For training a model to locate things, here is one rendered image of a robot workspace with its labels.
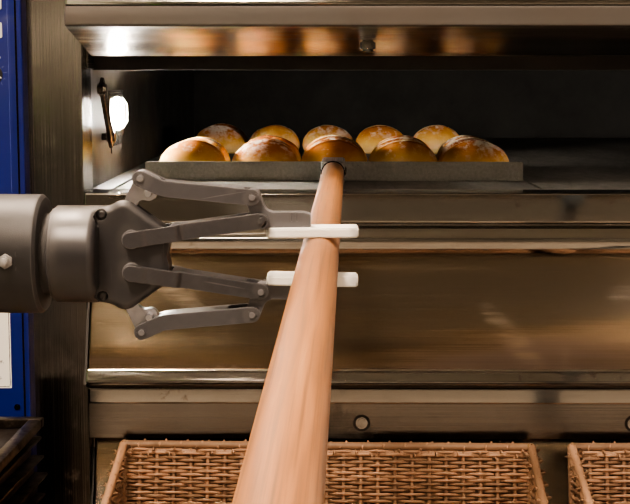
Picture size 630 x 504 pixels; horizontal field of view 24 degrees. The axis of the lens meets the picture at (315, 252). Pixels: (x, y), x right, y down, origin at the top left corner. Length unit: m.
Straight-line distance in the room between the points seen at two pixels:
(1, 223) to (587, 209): 1.01
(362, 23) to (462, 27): 0.12
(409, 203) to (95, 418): 0.51
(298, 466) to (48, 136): 1.48
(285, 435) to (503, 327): 1.44
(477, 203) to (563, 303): 0.18
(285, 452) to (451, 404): 1.47
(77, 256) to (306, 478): 0.65
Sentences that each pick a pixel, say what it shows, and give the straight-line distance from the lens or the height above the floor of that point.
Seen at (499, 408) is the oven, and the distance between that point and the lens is 1.97.
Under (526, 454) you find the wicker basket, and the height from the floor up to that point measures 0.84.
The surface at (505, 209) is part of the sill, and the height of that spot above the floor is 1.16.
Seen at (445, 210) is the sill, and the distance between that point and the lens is 1.92.
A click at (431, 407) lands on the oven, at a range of 1.96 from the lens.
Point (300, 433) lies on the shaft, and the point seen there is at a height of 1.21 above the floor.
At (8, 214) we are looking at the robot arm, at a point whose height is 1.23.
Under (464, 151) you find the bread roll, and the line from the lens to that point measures 2.15.
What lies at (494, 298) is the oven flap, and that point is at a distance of 1.95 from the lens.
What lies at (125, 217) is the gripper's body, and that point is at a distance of 1.12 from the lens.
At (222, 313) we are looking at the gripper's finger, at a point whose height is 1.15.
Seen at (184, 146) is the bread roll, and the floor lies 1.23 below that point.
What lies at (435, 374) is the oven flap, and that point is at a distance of 1.90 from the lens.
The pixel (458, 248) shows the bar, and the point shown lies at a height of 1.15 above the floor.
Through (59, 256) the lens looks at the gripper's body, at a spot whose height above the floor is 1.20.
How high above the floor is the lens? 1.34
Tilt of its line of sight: 7 degrees down
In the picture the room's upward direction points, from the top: straight up
